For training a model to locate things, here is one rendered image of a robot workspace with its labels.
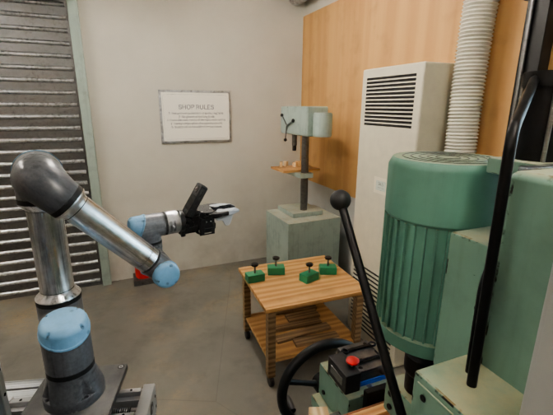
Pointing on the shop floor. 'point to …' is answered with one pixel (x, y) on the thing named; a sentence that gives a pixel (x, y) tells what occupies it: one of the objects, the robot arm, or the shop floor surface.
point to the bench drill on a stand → (288, 244)
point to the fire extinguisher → (141, 278)
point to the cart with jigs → (297, 305)
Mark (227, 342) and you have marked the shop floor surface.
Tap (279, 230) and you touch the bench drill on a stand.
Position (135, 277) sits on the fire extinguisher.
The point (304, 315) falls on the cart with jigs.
